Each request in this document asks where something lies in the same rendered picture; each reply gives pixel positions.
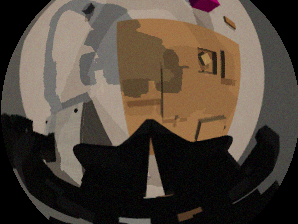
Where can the magenta block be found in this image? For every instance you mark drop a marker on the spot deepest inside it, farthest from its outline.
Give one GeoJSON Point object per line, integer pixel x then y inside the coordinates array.
{"type": "Point", "coordinates": [204, 5]}

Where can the small brown rectangular tile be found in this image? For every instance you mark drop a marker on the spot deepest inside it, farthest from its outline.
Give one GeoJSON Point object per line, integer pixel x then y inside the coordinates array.
{"type": "Point", "coordinates": [227, 21]}

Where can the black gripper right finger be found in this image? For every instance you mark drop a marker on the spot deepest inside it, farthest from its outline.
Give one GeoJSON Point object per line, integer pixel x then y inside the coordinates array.
{"type": "Point", "coordinates": [174, 153]}

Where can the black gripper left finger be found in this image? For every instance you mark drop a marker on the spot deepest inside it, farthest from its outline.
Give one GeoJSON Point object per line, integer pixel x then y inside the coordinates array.
{"type": "Point", "coordinates": [132, 156]}

